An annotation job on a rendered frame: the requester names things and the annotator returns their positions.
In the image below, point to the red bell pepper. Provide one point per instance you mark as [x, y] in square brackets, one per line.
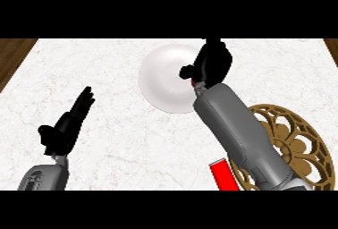
[225, 176]

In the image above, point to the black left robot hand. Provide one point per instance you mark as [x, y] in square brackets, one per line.
[66, 128]

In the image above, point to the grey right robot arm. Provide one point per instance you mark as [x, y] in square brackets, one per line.
[240, 131]

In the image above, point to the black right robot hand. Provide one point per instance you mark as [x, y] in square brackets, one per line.
[213, 64]

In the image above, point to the gold openwork round placemat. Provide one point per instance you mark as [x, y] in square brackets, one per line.
[303, 149]

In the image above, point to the white round plate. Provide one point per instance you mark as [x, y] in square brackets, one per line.
[164, 77]

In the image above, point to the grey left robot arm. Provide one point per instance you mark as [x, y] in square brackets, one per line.
[46, 177]

